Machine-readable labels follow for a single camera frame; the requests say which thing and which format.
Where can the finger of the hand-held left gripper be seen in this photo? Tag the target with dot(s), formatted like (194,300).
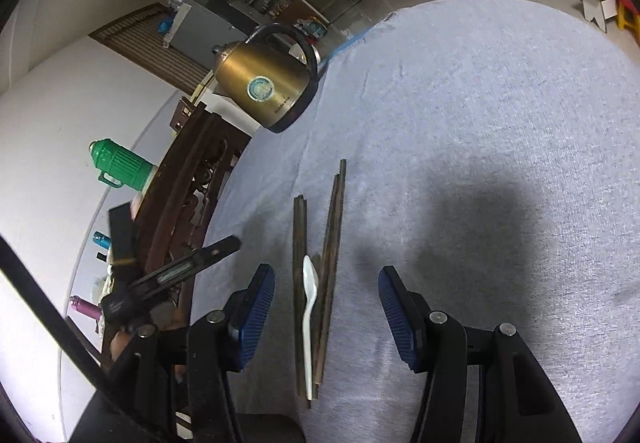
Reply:
(200,260)
(123,233)

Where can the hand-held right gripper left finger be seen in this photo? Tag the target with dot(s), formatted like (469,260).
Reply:
(257,313)

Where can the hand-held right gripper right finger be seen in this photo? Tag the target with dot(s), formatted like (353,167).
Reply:
(395,318)

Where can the dark wooden chopstick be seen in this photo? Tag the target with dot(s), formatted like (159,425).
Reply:
(303,233)
(299,273)
(330,223)

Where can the white plastic spoon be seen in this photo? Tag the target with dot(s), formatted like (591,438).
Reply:
(310,283)

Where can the blue bottle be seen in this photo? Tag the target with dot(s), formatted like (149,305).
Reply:
(101,239)

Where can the pink bottle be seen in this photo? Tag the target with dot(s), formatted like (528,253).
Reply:
(86,308)

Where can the carved dark wooden table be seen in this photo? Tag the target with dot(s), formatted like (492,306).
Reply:
(165,213)

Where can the green thermos flask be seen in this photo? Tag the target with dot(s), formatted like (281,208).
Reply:
(122,163)

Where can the wooden chair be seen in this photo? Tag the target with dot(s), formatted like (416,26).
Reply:
(182,115)

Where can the bronze electric kettle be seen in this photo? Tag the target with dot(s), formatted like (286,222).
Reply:
(260,78)

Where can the blue bag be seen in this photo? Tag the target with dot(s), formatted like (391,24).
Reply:
(166,25)

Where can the grey refrigerator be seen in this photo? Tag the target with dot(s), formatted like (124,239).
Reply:
(200,28)

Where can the red and yellow stool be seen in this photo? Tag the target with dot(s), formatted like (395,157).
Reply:
(629,10)

